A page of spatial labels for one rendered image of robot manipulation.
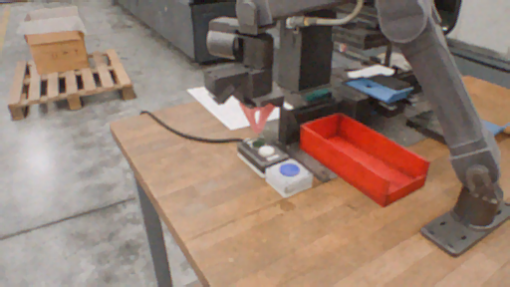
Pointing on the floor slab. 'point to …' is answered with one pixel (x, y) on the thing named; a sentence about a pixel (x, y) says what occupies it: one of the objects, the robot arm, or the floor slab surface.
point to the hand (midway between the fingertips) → (257, 129)
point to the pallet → (67, 84)
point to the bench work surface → (292, 215)
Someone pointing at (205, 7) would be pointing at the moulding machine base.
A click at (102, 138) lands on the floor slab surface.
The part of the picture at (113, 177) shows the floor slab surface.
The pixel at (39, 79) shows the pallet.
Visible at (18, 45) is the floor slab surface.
